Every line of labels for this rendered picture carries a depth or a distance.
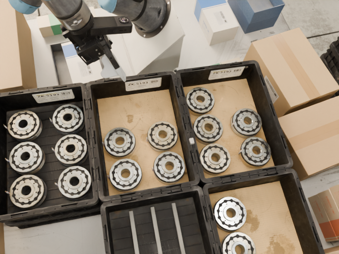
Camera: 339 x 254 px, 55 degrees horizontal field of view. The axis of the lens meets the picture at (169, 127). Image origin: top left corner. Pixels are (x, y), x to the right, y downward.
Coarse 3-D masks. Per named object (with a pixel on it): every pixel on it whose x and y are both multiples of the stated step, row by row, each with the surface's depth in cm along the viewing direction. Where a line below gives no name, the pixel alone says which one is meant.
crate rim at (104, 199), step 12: (168, 72) 111; (96, 84) 108; (180, 96) 108; (180, 108) 106; (96, 144) 100; (96, 156) 98; (192, 156) 100; (96, 168) 97; (192, 168) 99; (132, 192) 95; (144, 192) 95; (156, 192) 95
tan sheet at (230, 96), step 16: (240, 80) 124; (224, 96) 121; (240, 96) 121; (224, 112) 118; (208, 128) 115; (224, 128) 116; (224, 144) 113; (240, 144) 114; (240, 160) 111; (272, 160) 112; (208, 176) 108
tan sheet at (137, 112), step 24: (120, 96) 118; (144, 96) 118; (168, 96) 119; (120, 120) 114; (144, 120) 115; (168, 120) 115; (120, 144) 111; (144, 144) 111; (144, 168) 108; (168, 168) 109; (120, 192) 104
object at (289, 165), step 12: (252, 60) 116; (180, 72) 112; (192, 72) 113; (180, 84) 110; (264, 84) 112; (276, 120) 107; (192, 132) 103; (192, 144) 102; (288, 156) 103; (264, 168) 100; (276, 168) 101; (288, 168) 101; (204, 180) 98; (216, 180) 98
